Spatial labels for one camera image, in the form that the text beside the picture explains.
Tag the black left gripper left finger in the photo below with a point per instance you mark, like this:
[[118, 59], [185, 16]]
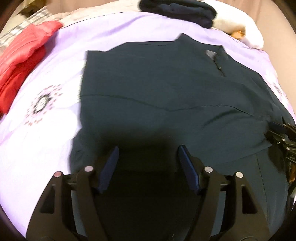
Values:
[[66, 208]]

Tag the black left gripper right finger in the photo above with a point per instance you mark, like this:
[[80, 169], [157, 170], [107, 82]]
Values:
[[226, 206]]

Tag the dark green jacket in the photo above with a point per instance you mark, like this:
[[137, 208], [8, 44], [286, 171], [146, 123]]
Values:
[[142, 100]]

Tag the purple floral bedsheet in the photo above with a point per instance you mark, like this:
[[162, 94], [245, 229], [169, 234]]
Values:
[[37, 133]]

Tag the white plush duck toy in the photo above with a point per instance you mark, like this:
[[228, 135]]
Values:
[[230, 20]]

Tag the folded navy garment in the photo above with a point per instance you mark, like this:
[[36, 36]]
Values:
[[192, 11]]

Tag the red puffer jacket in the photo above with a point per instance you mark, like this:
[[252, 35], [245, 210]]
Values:
[[23, 54]]

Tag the plaid pillow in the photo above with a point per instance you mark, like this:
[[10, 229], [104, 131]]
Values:
[[37, 18]]

